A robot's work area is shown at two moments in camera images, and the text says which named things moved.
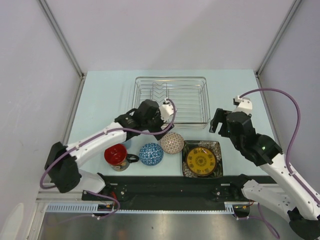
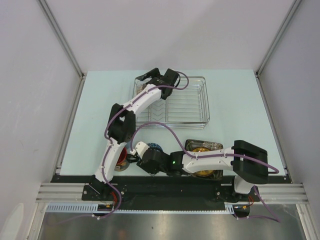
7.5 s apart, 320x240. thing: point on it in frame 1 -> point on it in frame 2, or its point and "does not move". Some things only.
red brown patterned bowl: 172,143 -> 140,88
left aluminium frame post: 62,38 does not move
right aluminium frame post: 289,16 does not move
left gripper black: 161,122 -> 153,73
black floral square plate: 202,159 does not move
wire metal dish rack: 190,95 does not move
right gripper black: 219,117 -> 144,166
